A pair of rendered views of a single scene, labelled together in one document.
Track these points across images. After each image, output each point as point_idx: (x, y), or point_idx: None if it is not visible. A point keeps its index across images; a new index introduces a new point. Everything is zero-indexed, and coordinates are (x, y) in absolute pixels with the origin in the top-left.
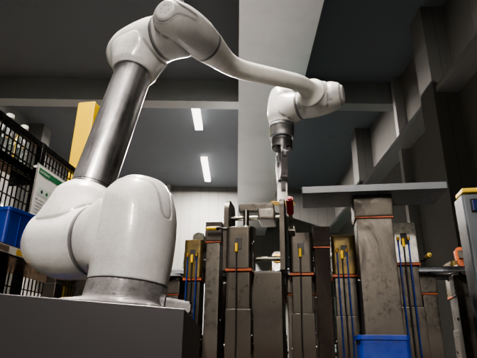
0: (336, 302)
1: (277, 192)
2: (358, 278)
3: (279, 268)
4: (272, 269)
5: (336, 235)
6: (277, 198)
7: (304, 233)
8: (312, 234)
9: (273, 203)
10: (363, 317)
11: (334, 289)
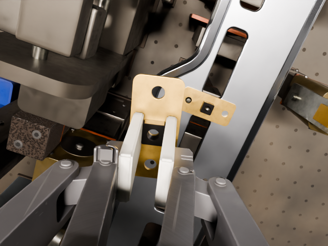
0: (93, 118)
1: (165, 136)
2: (5, 127)
3: (307, 111)
4: (314, 94)
5: (35, 163)
6: (167, 124)
7: (19, 93)
8: (21, 110)
9: (164, 94)
10: (12, 104)
11: (104, 131)
